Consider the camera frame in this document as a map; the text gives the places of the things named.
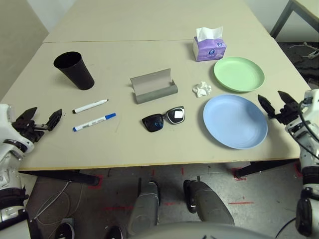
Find black hanging cable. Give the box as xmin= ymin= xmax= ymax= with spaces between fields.
xmin=275 ymin=218 xmax=297 ymax=235

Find purple tissue box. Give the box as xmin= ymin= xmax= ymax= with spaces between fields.
xmin=192 ymin=25 xmax=227 ymax=62

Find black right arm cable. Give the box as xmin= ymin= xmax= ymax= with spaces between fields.
xmin=298 ymin=99 xmax=319 ymax=160

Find grey robot leg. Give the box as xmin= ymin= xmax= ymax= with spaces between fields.
xmin=183 ymin=179 xmax=235 ymax=226
xmin=127 ymin=180 xmax=160 ymax=236

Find green plastic plate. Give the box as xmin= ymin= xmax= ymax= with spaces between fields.
xmin=213 ymin=56 xmax=265 ymax=93

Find grey left robot leg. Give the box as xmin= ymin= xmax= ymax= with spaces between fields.
xmin=127 ymin=180 xmax=160 ymax=236

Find blue capped whiteboard marker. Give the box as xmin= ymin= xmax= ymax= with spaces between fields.
xmin=72 ymin=113 xmax=117 ymax=132

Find black plastic cup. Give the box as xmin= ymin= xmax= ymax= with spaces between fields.
xmin=53 ymin=51 xmax=95 ymax=91

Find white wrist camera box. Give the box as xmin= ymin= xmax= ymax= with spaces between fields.
xmin=0 ymin=103 xmax=13 ymax=123
xmin=298 ymin=89 xmax=319 ymax=136

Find blue plastic plate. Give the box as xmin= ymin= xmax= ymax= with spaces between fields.
xmin=202 ymin=94 xmax=269 ymax=150

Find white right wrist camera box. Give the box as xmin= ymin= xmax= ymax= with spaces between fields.
xmin=298 ymin=89 xmax=319 ymax=136

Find white tissue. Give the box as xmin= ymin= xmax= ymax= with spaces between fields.
xmin=192 ymin=81 xmax=212 ymax=98

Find black table foot beam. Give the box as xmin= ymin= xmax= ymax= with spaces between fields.
xmin=18 ymin=170 xmax=100 ymax=186
xmin=235 ymin=159 xmax=304 ymax=178

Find beige table with black frame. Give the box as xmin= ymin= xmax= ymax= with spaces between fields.
xmin=270 ymin=0 xmax=319 ymax=39

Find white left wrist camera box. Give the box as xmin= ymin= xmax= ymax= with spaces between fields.
xmin=0 ymin=103 xmax=13 ymax=123

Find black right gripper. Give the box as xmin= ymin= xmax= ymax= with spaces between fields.
xmin=257 ymin=90 xmax=304 ymax=125

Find white floor cable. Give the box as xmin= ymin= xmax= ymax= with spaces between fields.
xmin=33 ymin=180 xmax=84 ymax=222

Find black tip whiteboard marker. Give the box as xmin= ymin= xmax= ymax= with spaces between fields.
xmin=72 ymin=99 xmax=110 ymax=115

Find black sunglasses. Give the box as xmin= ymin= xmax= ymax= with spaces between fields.
xmin=142 ymin=106 xmax=186 ymax=134

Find white bent plastic frame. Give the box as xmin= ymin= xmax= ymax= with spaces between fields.
xmin=289 ymin=42 xmax=319 ymax=60

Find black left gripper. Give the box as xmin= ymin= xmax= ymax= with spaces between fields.
xmin=11 ymin=107 xmax=63 ymax=144

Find grey glasses case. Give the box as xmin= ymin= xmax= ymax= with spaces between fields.
xmin=130 ymin=68 xmax=179 ymax=105

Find grey robot torso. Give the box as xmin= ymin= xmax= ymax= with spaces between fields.
xmin=139 ymin=221 xmax=275 ymax=239

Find grey right robot leg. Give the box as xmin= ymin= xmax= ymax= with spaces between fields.
xmin=183 ymin=179 xmax=235 ymax=226

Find black shoe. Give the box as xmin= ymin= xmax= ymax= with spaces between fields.
xmin=104 ymin=225 xmax=123 ymax=239
xmin=53 ymin=222 xmax=74 ymax=239

